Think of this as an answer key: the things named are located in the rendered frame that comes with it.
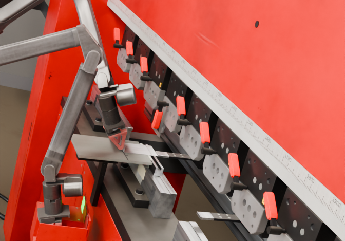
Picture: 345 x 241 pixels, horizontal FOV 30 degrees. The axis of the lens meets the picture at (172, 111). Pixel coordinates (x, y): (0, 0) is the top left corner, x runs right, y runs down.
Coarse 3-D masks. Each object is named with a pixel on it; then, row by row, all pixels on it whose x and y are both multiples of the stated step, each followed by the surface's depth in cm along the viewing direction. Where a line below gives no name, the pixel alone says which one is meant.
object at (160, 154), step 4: (156, 152) 233; (160, 152) 234; (164, 152) 235; (160, 156) 231; (164, 156) 232; (168, 156) 232; (172, 156) 233; (176, 156) 234; (180, 156) 235; (184, 156) 236; (188, 156) 237; (192, 160) 236; (196, 160) 236; (196, 164) 235; (200, 164) 233; (200, 168) 233
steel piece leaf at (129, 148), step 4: (120, 140) 231; (120, 144) 230; (124, 144) 232; (128, 144) 233; (132, 144) 234; (136, 144) 235; (140, 144) 236; (124, 148) 225; (128, 148) 230; (132, 148) 231; (136, 148) 232; (140, 148) 233; (144, 148) 234; (124, 152) 226; (128, 152) 226; (132, 152) 227; (136, 152) 228; (140, 152) 229; (144, 152) 230; (148, 152) 231
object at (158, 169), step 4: (152, 156) 230; (152, 160) 226; (156, 160) 227; (152, 164) 224; (156, 164) 225; (160, 164) 224; (152, 168) 223; (156, 168) 221; (160, 168) 222; (152, 172) 223; (156, 172) 221; (160, 172) 222
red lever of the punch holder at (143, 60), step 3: (141, 57) 230; (144, 57) 230; (141, 60) 229; (144, 60) 229; (141, 63) 228; (144, 63) 228; (141, 66) 228; (144, 66) 228; (147, 66) 229; (141, 69) 228; (144, 69) 227; (147, 69) 228; (144, 72) 227; (144, 75) 226; (141, 78) 225; (144, 78) 225; (147, 78) 226; (150, 78) 227; (147, 81) 227
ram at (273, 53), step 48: (144, 0) 247; (192, 0) 204; (240, 0) 174; (288, 0) 152; (336, 0) 134; (192, 48) 199; (240, 48) 170; (288, 48) 149; (336, 48) 132; (240, 96) 167; (288, 96) 146; (336, 96) 130; (288, 144) 144; (336, 144) 128; (336, 192) 126
